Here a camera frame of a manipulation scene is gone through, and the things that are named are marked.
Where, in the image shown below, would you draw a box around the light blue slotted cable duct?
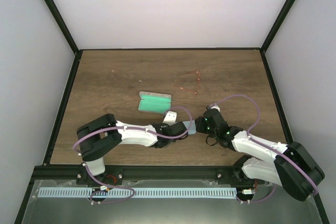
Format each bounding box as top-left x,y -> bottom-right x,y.
37,187 -> 237,199

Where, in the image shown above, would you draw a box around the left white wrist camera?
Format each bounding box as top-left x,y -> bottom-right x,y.
163,111 -> 177,125

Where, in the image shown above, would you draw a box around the light blue cleaning cloth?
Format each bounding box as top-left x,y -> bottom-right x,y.
183,120 -> 196,135

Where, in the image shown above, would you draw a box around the black aluminium frame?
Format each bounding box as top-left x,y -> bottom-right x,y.
14,0 -> 330,224

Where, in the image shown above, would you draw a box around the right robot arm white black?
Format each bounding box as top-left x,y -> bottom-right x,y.
195,109 -> 325,201

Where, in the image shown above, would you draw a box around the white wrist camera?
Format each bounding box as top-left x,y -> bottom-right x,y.
163,111 -> 177,125
207,104 -> 220,112

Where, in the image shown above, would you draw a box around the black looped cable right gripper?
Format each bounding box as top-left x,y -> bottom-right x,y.
205,133 -> 220,146

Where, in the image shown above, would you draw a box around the grey glasses case green inside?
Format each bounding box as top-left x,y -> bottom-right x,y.
138,91 -> 172,113

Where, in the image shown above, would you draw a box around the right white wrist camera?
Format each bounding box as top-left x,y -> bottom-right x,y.
207,104 -> 220,112

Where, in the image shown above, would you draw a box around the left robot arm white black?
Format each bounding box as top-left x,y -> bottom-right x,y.
72,111 -> 195,184

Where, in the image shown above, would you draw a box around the pink transparent sunglasses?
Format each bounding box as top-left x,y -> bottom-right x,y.
172,70 -> 201,95

